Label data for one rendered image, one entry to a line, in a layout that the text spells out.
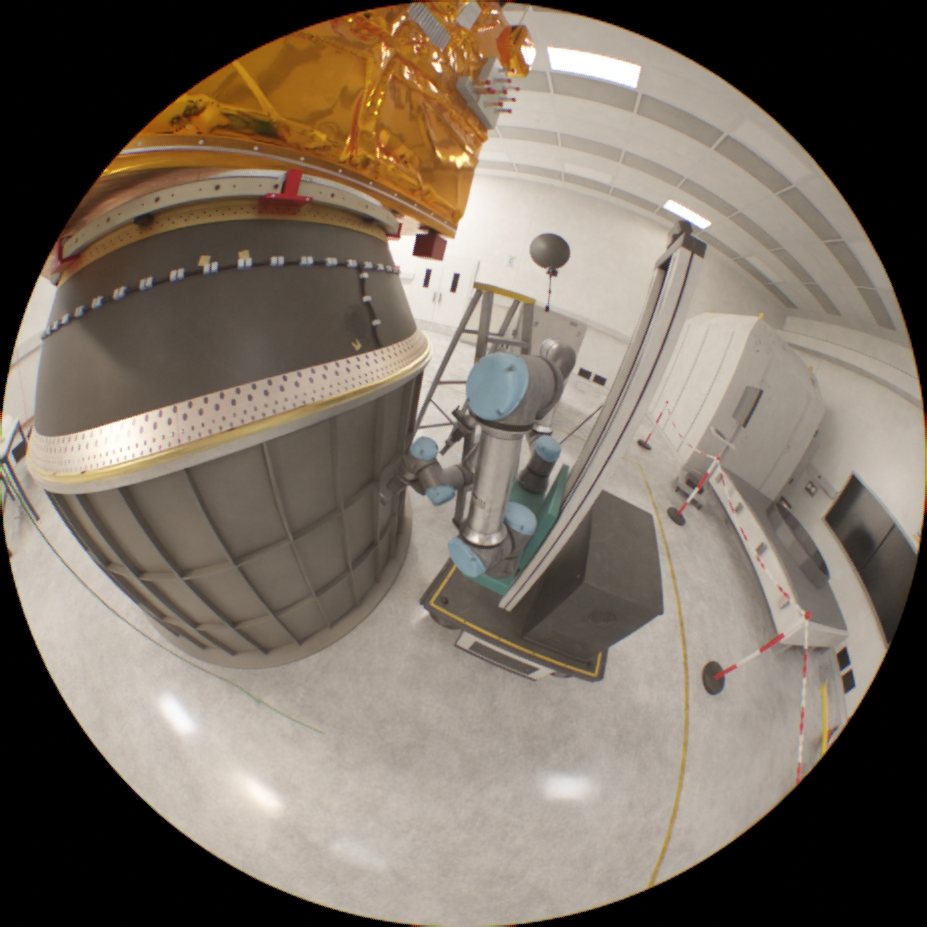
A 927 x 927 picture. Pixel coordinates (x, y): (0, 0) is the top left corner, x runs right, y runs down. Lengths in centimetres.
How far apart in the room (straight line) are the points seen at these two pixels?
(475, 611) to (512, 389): 102
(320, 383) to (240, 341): 22
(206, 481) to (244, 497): 11
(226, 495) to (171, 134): 86
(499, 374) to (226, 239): 69
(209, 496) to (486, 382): 64
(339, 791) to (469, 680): 87
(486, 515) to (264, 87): 118
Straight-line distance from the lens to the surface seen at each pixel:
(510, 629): 129
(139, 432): 68
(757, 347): 572
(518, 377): 45
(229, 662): 165
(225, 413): 61
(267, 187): 82
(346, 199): 93
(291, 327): 69
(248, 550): 86
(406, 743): 146
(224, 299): 69
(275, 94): 92
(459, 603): 127
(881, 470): 731
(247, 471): 69
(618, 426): 71
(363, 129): 112
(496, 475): 55
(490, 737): 152
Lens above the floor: 145
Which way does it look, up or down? 35 degrees down
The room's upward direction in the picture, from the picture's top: 16 degrees clockwise
